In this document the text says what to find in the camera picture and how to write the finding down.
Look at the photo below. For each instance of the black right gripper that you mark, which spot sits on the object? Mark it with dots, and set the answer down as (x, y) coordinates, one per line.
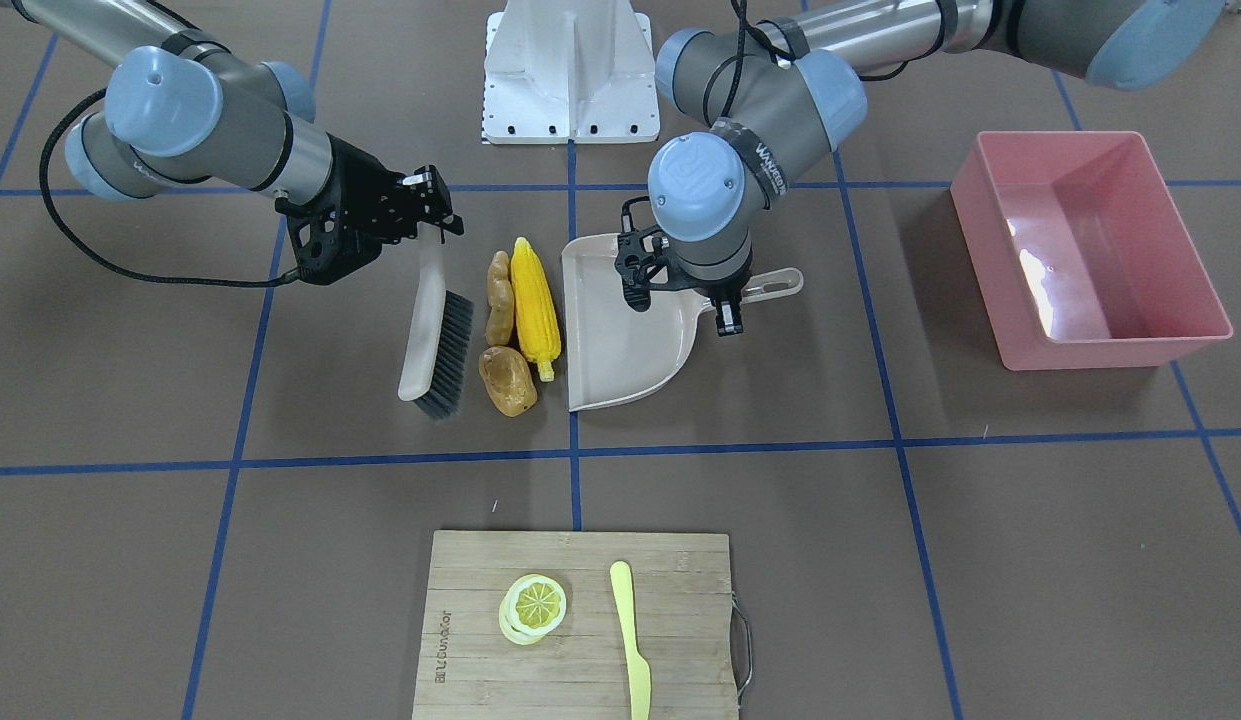
(357, 180)

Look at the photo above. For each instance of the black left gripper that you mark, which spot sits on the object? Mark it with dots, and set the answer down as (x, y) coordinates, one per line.
(727, 314)

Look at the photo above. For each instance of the beige plastic dustpan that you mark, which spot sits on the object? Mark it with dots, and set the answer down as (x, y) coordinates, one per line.
(617, 355)

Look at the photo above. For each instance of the yellow toy corn cob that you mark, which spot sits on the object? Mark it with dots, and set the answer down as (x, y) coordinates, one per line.
(536, 323)

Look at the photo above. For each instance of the beige hand brush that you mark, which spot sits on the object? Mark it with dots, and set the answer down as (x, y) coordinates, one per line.
(439, 335)

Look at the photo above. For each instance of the brown toy potato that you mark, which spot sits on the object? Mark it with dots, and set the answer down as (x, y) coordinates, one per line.
(507, 379)

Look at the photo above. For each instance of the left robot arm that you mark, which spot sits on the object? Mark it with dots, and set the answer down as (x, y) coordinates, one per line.
(778, 95)

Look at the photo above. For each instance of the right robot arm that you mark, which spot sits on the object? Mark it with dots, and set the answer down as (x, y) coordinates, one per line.
(181, 109)

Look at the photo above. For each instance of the pink plastic bin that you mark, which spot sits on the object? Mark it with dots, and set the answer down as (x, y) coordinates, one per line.
(1080, 253)

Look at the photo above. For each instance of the yellow plastic knife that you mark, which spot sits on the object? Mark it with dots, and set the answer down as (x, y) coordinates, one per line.
(638, 672)

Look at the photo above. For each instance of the wooden cutting board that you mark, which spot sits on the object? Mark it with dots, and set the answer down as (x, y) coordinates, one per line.
(683, 593)

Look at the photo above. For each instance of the yellow lemon slice toy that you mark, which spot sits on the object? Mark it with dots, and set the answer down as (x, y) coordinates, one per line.
(533, 606)

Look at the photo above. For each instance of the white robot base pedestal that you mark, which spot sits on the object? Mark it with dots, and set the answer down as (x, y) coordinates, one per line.
(569, 71)

